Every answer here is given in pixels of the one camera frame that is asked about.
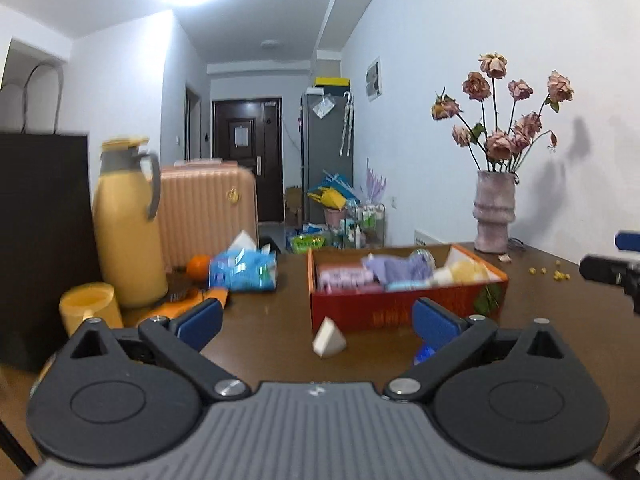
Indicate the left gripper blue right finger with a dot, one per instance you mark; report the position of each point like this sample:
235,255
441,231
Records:
435,325

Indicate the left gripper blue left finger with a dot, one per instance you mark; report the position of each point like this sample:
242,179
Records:
199,325

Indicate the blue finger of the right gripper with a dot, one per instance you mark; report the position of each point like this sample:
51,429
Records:
628,241

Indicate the blue handkerchief tissue pack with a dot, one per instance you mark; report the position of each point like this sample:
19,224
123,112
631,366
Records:
424,353

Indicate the blue plush toy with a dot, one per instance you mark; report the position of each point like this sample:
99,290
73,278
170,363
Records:
405,286

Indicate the lavender cloth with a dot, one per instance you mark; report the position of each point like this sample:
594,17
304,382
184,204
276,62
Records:
388,269

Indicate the yellow white plush toy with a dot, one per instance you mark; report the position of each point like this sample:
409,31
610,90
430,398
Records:
460,273

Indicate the purple fluffy headband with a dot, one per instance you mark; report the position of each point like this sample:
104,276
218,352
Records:
350,278

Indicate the white triangular sponge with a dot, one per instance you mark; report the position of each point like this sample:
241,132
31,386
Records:
329,340

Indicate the orange fruit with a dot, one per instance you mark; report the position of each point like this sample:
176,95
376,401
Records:
197,268

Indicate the yellow petals on table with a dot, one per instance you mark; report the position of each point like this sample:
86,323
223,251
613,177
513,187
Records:
556,272

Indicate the red cardboard box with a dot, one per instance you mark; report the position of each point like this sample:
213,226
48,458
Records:
371,307

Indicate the yellow thermos jug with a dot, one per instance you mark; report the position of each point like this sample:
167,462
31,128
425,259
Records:
125,207

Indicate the yellow mug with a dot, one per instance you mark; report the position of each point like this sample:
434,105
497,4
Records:
93,300

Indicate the metal trolley rack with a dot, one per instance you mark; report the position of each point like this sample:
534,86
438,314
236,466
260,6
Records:
365,225

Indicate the pink ribbed suitcase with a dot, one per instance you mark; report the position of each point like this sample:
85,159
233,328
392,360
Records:
204,206

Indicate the pink ceramic vase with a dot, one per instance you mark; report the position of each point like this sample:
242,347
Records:
494,210

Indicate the dried pink rose bouquet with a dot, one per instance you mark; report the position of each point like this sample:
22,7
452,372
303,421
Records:
506,129

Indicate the yellow toy on pile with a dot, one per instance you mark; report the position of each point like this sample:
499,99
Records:
328,198

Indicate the black paper bag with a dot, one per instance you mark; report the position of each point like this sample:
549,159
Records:
47,239

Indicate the dark brown door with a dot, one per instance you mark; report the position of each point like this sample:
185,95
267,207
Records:
249,132

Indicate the grey refrigerator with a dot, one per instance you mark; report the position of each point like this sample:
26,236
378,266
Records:
320,145

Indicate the yellow box on refrigerator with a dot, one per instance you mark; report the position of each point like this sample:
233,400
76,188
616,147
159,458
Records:
331,82

